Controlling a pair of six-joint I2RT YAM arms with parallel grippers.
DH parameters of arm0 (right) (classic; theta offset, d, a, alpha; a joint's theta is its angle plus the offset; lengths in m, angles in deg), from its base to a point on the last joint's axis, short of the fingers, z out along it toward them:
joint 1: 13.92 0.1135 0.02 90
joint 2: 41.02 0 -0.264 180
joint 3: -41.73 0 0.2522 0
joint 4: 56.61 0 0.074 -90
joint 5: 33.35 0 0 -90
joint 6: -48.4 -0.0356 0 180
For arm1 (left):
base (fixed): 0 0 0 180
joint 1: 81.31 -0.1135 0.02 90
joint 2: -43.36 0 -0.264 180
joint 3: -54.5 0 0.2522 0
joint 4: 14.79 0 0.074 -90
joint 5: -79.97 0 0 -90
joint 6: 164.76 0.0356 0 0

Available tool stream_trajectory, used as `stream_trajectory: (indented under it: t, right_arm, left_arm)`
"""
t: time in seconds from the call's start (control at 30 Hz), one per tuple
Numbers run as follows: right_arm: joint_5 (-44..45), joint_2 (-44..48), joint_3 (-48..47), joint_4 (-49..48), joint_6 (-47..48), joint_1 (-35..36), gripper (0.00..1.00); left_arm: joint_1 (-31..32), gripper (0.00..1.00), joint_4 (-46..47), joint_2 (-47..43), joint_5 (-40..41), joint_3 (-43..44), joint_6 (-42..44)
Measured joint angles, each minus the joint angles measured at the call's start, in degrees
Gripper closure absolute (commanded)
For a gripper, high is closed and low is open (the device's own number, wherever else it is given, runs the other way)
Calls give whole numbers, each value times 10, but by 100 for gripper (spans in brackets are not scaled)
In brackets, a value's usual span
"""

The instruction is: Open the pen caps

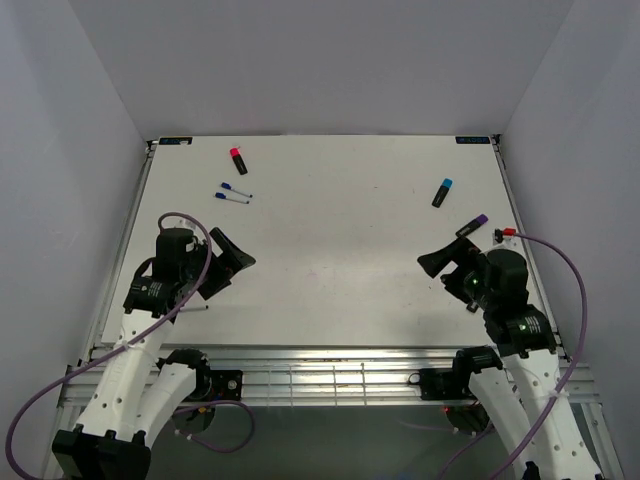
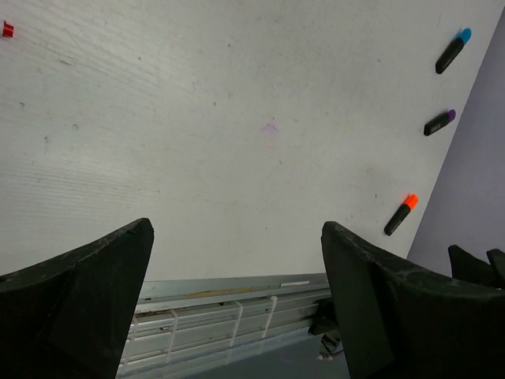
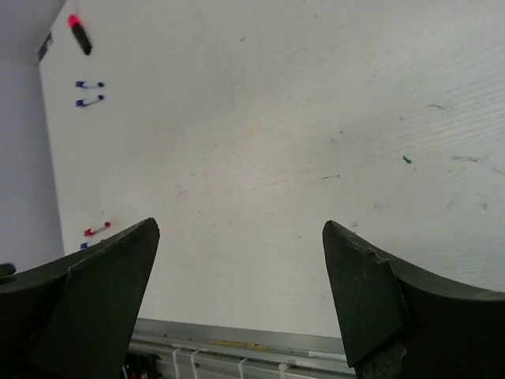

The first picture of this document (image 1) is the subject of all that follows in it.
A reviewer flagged purple cap highlighter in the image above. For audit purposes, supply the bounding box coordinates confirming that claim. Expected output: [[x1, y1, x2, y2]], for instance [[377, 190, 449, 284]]
[[456, 214, 488, 238]]

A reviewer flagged left blue corner label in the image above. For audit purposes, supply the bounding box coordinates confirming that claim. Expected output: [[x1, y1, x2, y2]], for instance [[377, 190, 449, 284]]
[[158, 137, 193, 146]]

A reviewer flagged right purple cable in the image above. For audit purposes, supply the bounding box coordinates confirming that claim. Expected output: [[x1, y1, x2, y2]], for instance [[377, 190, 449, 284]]
[[399, 227, 589, 480]]

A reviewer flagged blue corner label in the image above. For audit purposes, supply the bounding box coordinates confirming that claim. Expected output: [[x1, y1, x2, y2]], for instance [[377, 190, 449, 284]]
[[158, 137, 193, 146], [455, 136, 491, 145]]

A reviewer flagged right blue corner label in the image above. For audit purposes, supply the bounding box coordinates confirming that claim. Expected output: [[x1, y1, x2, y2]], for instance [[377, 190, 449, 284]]
[[455, 136, 491, 145]]

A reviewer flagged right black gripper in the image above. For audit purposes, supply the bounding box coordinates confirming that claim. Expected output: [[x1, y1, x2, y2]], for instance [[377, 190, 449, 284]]
[[417, 235, 496, 310]]

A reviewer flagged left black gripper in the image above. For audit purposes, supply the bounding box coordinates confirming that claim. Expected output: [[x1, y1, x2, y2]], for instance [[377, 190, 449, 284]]
[[181, 226, 255, 299]]

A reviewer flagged aluminium frame rail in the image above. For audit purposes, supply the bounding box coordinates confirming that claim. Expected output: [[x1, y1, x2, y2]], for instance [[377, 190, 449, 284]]
[[57, 344, 601, 409]]

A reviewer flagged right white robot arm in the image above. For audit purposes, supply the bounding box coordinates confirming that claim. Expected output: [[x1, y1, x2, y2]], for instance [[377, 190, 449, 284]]
[[417, 237, 603, 479]]

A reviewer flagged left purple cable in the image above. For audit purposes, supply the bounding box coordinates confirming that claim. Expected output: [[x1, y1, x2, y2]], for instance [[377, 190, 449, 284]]
[[4, 211, 256, 479]]

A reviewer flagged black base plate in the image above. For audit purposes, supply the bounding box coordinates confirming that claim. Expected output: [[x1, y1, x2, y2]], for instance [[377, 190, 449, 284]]
[[407, 368, 475, 401], [189, 369, 244, 401]]

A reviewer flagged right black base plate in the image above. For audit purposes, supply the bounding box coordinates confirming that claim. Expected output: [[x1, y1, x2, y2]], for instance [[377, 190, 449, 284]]
[[407, 368, 475, 401]]

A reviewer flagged blue cap highlighter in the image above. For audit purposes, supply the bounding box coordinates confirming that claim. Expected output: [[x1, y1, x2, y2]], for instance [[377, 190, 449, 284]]
[[431, 178, 453, 208]]

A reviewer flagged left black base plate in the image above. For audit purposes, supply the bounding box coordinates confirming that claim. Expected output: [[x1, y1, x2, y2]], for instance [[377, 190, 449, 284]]
[[189, 369, 244, 401]]

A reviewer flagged blue cap thin pen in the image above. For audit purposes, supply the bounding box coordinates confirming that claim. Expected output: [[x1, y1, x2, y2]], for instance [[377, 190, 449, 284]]
[[214, 192, 250, 205], [220, 182, 253, 198]]

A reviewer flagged purple cable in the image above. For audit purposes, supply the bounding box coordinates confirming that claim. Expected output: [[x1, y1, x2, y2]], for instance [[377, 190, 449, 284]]
[[4, 211, 256, 479], [399, 227, 589, 480]]

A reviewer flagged black thin pen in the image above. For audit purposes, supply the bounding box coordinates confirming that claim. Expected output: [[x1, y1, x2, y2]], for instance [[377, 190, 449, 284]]
[[181, 305, 209, 313]]

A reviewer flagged pink cap highlighter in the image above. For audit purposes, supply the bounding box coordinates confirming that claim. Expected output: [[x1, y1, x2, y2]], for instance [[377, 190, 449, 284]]
[[229, 147, 248, 175]]

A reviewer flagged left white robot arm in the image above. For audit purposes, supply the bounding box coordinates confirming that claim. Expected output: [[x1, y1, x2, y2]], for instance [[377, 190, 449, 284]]
[[52, 227, 255, 479]]

